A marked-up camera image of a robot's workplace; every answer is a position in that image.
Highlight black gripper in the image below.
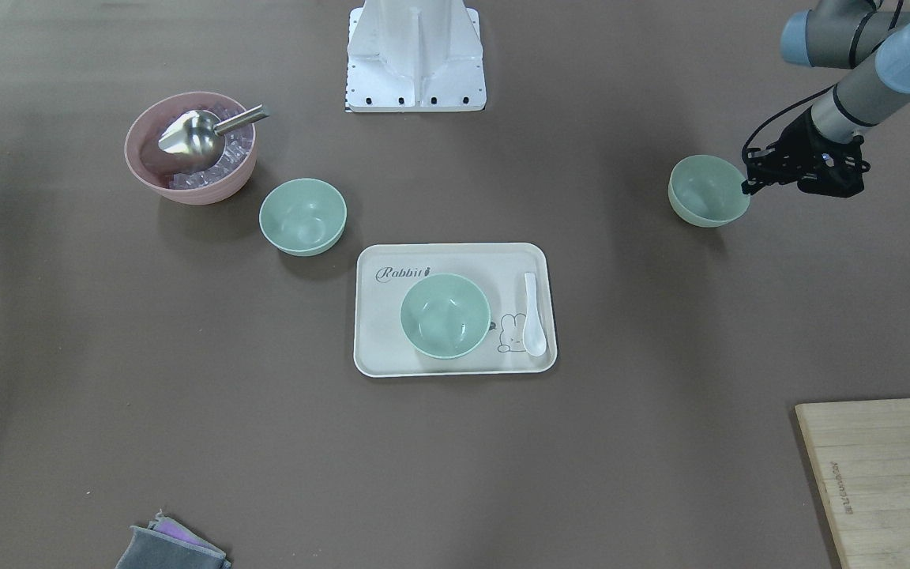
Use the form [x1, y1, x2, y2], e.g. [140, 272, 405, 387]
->
[741, 111, 871, 198]

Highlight green bowl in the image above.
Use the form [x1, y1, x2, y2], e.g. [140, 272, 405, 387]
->
[667, 155, 751, 228]
[258, 178, 349, 257]
[400, 273, 491, 360]

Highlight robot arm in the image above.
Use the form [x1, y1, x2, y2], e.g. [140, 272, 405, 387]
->
[743, 1, 910, 198]

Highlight white ceramic spoon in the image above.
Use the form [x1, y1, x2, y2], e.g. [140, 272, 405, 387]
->
[523, 273, 547, 357]

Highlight wooden cutting board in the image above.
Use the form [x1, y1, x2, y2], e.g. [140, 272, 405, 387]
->
[795, 398, 910, 568]

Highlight white rabbit tray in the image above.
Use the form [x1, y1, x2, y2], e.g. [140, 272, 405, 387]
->
[353, 243, 558, 378]

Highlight green bowl on tray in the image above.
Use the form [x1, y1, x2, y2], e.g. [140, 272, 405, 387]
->
[400, 273, 491, 360]

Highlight pink bowl with ice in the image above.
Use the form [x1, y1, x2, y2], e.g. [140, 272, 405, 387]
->
[124, 91, 258, 205]

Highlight metal ice scoop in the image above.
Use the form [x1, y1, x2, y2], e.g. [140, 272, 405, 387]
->
[154, 105, 270, 175]

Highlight grey and purple cloths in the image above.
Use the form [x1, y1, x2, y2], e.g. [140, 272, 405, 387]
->
[115, 511, 232, 568]

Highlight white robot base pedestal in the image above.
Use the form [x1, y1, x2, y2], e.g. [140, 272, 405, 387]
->
[344, 1, 487, 113]

